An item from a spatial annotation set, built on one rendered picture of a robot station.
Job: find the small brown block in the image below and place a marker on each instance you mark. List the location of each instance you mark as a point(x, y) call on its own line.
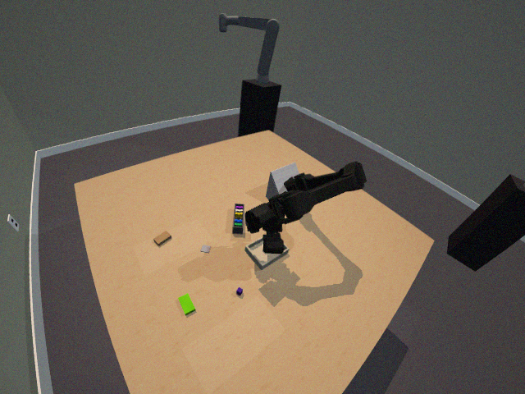
point(159, 240)

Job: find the green flat block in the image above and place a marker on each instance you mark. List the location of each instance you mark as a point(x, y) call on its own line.
point(186, 304)

